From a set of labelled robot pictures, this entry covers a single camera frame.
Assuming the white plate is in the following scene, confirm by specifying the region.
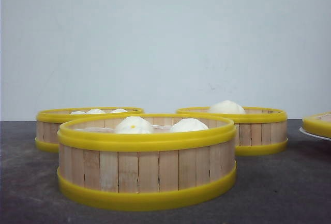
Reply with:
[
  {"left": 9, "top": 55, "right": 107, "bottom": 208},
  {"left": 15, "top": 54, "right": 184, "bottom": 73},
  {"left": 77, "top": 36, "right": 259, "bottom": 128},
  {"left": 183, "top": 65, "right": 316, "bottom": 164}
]
[{"left": 299, "top": 127, "right": 331, "bottom": 141}]

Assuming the white steamed bun front right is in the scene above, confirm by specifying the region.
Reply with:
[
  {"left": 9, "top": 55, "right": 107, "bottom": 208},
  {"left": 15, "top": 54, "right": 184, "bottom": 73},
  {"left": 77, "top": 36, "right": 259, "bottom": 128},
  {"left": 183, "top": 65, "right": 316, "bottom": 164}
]
[{"left": 169, "top": 118, "right": 209, "bottom": 133}]

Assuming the white bun back right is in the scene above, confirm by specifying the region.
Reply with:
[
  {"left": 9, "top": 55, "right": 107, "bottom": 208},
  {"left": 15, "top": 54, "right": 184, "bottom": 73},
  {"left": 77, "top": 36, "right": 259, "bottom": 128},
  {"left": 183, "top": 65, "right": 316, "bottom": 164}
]
[{"left": 110, "top": 108, "right": 128, "bottom": 113}]

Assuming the front bamboo steamer basket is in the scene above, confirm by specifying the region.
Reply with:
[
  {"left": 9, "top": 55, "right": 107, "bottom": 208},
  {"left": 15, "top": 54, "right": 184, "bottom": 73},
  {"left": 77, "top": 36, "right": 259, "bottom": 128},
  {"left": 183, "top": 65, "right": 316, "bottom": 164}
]
[{"left": 57, "top": 114, "right": 236, "bottom": 211}]

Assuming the white bun back left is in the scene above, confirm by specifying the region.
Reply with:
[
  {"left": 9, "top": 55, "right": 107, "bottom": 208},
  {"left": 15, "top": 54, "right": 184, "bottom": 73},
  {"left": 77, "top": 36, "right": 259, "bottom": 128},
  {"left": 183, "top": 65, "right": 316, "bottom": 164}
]
[{"left": 70, "top": 111, "right": 86, "bottom": 115}]

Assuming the white bun in right basket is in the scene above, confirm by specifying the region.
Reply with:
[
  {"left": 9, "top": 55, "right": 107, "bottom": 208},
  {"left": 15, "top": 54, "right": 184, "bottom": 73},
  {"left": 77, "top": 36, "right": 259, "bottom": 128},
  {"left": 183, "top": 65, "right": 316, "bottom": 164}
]
[{"left": 208, "top": 100, "right": 246, "bottom": 114}]

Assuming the white bun yellow dot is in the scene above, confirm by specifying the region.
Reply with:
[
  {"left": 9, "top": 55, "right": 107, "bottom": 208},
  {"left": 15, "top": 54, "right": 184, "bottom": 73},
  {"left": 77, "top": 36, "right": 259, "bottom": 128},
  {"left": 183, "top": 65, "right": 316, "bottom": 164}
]
[{"left": 115, "top": 116, "right": 153, "bottom": 134}]

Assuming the yellow rimmed steamer lid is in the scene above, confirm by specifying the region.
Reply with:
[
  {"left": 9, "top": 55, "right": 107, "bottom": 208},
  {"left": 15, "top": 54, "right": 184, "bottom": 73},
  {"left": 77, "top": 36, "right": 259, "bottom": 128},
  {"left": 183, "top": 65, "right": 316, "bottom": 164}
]
[{"left": 302, "top": 112, "right": 331, "bottom": 138}]

